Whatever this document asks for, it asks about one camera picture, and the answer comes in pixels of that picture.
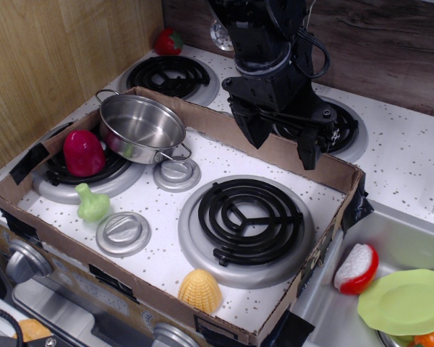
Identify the steel pot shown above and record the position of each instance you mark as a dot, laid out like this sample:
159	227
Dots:
140	129

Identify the front left black burner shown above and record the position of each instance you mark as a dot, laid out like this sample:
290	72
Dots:
57	173

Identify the back right black burner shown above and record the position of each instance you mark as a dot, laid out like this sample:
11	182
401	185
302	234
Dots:
345	129

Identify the silver oven knob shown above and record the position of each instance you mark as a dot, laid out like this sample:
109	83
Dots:
26	262
167	335

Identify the red toy strawberry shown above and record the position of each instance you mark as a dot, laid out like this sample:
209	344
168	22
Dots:
168	42

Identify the orange toy at bottom left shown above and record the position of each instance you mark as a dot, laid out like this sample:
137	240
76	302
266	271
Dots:
33	330

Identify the silver stove knob lower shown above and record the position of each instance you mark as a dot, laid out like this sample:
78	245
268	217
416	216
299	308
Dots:
123	234

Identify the hanging metal strainer ladle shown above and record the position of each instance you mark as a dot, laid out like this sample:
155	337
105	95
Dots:
220	36

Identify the front right black burner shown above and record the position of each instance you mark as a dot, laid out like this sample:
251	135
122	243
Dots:
250	222

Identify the green toy broccoli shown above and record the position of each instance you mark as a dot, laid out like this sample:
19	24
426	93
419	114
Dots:
93	206

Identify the silver oven knob left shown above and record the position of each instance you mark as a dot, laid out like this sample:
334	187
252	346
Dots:
26	262

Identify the red toy pepper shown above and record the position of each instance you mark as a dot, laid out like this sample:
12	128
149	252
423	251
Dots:
83	153

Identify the silver oven door handle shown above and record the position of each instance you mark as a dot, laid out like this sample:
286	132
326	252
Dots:
77	321

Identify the silver oven knob middle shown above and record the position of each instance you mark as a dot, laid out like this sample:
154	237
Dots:
167	335

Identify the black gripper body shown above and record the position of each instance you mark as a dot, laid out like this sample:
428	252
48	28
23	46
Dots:
284	94

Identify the black burner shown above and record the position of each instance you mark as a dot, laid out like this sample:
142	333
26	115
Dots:
345	129
174	76
57	173
250	222

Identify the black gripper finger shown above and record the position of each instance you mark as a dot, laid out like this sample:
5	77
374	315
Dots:
251	123
312	143

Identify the back left black burner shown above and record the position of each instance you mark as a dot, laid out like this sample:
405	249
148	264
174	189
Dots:
174	76

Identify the silver stove knob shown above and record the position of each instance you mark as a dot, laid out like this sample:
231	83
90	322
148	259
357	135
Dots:
177	175
123	234

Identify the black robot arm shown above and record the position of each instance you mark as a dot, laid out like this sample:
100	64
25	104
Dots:
273	55

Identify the silver stove knob upper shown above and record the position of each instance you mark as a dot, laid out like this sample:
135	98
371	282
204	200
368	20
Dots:
177	175

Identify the red white toy food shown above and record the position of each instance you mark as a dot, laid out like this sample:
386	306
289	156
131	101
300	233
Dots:
357	271

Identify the green plastic plate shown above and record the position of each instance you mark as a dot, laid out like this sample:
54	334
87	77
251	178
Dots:
399	304

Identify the yellow toy corn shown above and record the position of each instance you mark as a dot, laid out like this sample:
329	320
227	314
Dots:
200	290

